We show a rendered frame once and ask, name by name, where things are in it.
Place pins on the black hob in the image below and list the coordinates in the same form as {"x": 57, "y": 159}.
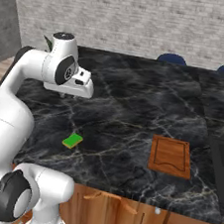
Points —
{"x": 222, "y": 168}

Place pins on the small white round knob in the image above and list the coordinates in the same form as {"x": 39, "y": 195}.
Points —
{"x": 157, "y": 210}

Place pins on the brown wooden cutting board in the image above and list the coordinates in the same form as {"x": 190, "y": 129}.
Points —
{"x": 170, "y": 156}

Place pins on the wide wooden cupboard door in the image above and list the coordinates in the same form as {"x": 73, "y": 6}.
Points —
{"x": 103, "y": 219}

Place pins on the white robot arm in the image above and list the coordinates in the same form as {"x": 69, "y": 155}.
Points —
{"x": 5, "y": 126}

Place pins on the green plant leaf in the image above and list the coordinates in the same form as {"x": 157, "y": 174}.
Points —
{"x": 49, "y": 43}

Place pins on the green and yellow sponge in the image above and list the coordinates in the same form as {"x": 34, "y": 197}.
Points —
{"x": 72, "y": 140}

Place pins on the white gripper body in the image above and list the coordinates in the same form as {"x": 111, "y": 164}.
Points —
{"x": 70, "y": 89}

